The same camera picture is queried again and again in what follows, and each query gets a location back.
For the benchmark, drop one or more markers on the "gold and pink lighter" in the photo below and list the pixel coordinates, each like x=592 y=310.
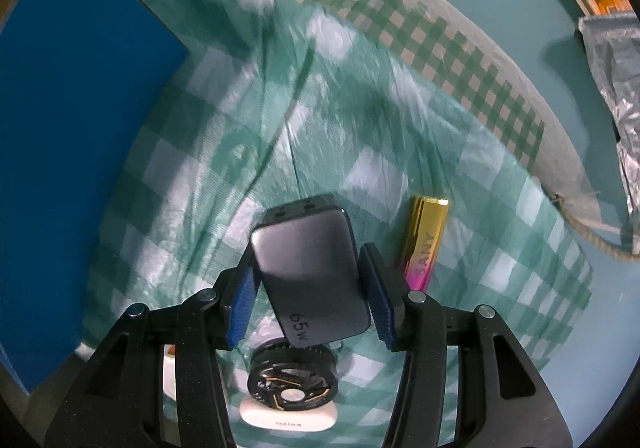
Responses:
x=422 y=238

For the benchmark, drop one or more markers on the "green checkered plastic tablecloth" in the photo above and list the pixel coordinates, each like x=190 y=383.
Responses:
x=350 y=103

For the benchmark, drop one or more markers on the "dark grey charger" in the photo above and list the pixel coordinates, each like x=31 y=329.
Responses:
x=310 y=268

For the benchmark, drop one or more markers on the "white oval case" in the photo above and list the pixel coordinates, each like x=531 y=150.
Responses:
x=285 y=423

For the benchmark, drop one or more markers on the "blue cardboard box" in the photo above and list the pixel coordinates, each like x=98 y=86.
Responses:
x=75 y=128

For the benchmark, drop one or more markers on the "black round gadget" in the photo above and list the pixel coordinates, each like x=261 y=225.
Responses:
x=280 y=373

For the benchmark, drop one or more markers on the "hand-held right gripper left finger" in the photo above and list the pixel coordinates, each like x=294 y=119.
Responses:
x=242 y=308

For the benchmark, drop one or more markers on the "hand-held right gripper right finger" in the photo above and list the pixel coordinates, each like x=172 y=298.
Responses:
x=380 y=303

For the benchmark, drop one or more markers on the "small-check green cloth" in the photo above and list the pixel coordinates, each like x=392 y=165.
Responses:
x=425 y=28

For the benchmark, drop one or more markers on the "silver crinkled curtain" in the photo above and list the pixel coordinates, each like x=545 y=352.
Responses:
x=615 y=78

